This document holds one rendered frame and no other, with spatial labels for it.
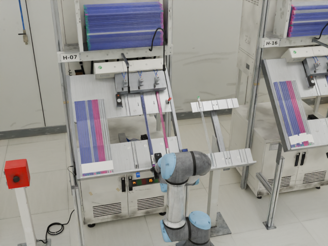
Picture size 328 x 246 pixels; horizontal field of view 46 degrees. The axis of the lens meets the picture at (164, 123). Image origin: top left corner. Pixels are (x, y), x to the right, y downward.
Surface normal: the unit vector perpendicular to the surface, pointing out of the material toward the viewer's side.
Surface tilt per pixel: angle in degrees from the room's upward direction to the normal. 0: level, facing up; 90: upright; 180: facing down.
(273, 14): 90
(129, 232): 0
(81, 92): 44
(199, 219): 7
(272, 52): 90
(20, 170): 90
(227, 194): 0
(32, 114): 90
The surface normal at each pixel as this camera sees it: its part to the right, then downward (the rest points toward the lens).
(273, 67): 0.18, -0.32
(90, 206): 0.24, 0.45
